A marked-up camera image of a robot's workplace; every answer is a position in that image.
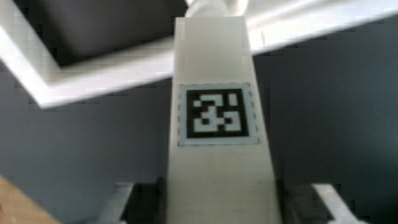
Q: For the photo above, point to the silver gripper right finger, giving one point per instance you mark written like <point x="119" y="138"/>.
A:
<point x="313" y="205"/>

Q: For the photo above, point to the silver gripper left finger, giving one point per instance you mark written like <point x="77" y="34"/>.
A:
<point x="135" y="205"/>

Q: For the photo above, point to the white desk leg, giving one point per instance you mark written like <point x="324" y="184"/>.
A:
<point x="221" y="180"/>

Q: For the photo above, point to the white left barrier wall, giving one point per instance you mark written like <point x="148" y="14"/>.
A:
<point x="285" y="21"/>

